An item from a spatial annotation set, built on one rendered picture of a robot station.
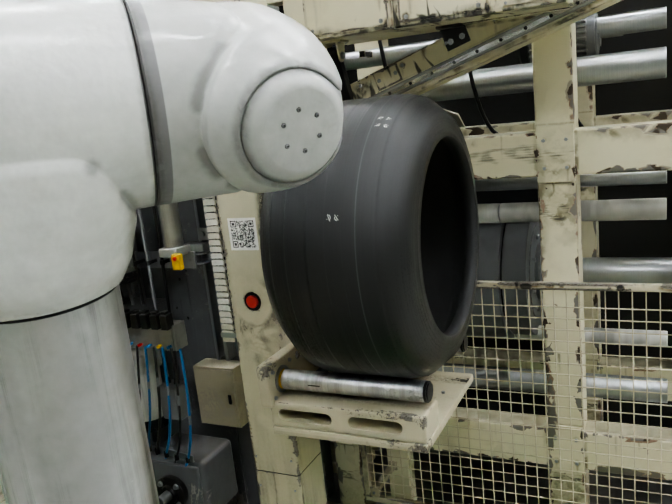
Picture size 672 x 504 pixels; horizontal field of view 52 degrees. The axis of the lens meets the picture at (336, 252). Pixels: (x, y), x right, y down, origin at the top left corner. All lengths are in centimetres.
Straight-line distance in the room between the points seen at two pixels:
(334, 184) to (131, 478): 82
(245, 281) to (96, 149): 121
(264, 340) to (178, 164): 122
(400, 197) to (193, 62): 84
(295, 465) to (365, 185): 79
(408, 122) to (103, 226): 95
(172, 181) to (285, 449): 134
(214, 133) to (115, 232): 9
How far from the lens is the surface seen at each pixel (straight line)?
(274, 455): 175
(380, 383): 144
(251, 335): 163
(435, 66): 175
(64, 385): 47
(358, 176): 122
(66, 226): 42
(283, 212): 127
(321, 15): 172
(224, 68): 40
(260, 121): 39
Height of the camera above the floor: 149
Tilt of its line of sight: 12 degrees down
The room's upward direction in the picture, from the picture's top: 6 degrees counter-clockwise
